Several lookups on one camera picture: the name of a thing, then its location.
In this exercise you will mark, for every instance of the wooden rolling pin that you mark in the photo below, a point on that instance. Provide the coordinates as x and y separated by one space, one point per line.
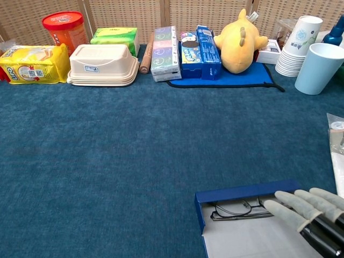
146 61

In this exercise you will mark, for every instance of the small white box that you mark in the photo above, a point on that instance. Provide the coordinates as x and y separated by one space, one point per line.
268 56

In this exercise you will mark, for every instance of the green tissue pack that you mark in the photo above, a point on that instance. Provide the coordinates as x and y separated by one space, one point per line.
115 35

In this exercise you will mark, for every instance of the blue cookie box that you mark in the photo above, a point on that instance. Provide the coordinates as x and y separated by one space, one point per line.
190 53

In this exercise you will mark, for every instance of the pastel tissue multipack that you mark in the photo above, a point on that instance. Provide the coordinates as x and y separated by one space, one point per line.
165 53

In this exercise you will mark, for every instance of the tall blue carton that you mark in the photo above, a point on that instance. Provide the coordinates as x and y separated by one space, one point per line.
209 53

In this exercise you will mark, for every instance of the yellow biscuit packet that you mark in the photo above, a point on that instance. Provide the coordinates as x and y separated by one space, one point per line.
35 64

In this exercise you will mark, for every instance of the blue cardboard glasses case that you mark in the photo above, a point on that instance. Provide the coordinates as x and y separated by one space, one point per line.
242 239

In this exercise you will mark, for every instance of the teal felt table cover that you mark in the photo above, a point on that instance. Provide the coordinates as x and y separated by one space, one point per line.
107 161

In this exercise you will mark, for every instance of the yellow plush toy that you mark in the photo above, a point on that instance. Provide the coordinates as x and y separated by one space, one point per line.
236 45

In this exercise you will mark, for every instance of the orange tub with red lid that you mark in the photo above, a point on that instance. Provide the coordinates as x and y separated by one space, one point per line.
64 24

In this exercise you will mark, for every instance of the thin-framed eyeglasses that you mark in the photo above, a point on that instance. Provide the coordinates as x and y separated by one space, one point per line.
231 208

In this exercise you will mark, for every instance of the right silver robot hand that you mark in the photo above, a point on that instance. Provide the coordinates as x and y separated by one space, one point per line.
317 215

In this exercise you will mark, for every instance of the clear bag with canvas tote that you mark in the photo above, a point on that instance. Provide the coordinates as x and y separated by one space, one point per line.
339 161

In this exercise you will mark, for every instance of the woven rattan folding screen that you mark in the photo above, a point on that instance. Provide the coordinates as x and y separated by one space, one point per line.
121 13

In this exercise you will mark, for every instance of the blue cloth mat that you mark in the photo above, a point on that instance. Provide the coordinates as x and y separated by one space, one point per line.
250 78

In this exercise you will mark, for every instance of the beige plastic lunch box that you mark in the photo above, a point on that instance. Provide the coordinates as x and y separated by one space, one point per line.
102 61

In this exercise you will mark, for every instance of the light blue plastic mug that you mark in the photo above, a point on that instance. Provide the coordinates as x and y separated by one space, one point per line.
317 70

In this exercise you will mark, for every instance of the stack of paper cups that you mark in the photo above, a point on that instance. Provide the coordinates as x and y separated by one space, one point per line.
301 37

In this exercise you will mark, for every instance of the clear pack of brown snacks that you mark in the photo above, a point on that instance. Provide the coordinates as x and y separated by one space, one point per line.
282 32

